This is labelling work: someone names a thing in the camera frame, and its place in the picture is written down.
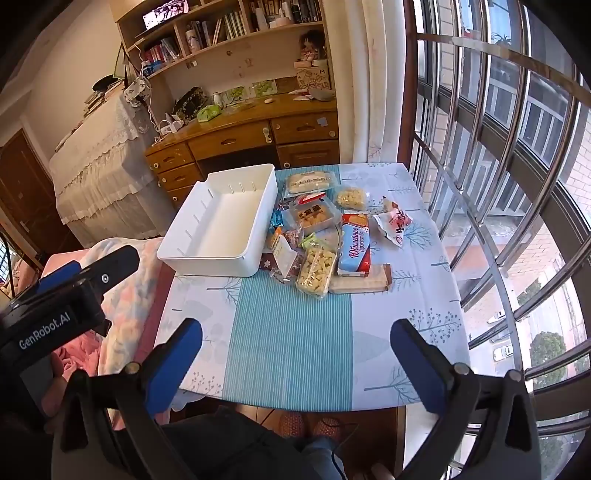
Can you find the wooden desk with drawers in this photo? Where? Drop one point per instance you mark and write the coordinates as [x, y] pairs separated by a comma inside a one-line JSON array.
[[286, 133]]

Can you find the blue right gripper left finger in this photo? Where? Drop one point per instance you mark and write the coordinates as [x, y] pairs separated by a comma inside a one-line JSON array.
[[167, 365]]

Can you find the metal window bars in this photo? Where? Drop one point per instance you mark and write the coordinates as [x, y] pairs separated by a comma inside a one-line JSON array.
[[502, 158]]

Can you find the peanut brittle clear pack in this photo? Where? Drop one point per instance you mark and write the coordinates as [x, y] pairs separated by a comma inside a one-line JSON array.
[[294, 237]]

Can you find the brown snowflake chocolate pack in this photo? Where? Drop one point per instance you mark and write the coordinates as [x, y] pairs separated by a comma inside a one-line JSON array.
[[268, 262]]

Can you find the brown wooden door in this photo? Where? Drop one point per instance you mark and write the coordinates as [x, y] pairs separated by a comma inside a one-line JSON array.
[[27, 193]]

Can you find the doll on desk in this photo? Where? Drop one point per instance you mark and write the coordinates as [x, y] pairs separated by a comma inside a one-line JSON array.
[[312, 46]]

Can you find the bread pack clear wrapper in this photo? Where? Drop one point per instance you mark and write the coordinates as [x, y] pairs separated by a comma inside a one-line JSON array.
[[309, 182]]

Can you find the green tissue pack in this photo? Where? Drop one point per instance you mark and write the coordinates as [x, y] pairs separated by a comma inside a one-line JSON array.
[[207, 113]]

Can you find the small tv screen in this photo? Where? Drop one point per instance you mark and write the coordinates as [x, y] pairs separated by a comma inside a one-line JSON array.
[[164, 13]]

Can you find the clear bag orange cookies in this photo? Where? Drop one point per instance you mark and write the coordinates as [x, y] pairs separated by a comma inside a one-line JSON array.
[[315, 216]]

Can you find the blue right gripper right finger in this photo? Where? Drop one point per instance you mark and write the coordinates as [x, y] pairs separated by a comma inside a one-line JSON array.
[[423, 363]]

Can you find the green pineapple cake pack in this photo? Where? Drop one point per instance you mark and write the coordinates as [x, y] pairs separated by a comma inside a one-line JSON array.
[[310, 241]]

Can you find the person left hand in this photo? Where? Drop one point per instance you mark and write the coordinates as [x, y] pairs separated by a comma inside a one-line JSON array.
[[53, 396]]

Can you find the red white snack bag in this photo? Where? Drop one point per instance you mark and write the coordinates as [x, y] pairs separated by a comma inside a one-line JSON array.
[[393, 221]]

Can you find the white orange oats bar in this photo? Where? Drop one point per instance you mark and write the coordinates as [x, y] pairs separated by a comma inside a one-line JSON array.
[[286, 257]]

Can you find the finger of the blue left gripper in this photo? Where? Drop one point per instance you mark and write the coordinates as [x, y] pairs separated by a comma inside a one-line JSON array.
[[110, 270], [59, 276]]

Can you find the pastel floral blanket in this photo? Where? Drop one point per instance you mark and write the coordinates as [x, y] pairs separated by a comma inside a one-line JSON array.
[[134, 308]]

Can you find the blue foil candy pack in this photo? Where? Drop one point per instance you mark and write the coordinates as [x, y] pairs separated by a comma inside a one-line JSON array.
[[276, 219]]

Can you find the small round rice cracker pack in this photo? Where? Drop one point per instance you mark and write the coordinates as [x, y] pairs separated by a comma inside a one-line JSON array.
[[352, 198]]

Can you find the wooden bookshelf hutch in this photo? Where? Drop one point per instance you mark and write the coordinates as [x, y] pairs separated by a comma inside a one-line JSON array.
[[216, 45]]

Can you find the lace covered cabinet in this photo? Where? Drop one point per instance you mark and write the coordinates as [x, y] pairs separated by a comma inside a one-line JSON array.
[[102, 183]]

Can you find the brown wafer bar pack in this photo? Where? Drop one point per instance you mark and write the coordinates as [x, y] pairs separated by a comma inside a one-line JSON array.
[[379, 280]]

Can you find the leaf print tablecloth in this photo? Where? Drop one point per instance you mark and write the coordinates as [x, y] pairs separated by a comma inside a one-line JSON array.
[[267, 344]]

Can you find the black floral bag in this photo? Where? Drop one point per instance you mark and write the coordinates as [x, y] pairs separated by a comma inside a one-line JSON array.
[[187, 107]]

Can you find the red dates zip bag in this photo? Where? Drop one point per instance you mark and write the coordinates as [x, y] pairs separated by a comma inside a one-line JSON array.
[[308, 198]]

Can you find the blue biscuit pack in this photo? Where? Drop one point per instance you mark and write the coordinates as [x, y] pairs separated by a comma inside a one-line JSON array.
[[354, 253]]

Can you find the clear pack yellow crackers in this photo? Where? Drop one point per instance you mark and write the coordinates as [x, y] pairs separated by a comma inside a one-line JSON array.
[[316, 271]]

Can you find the white plastic storage bin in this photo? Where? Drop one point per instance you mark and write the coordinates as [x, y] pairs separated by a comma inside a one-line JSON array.
[[221, 227]]

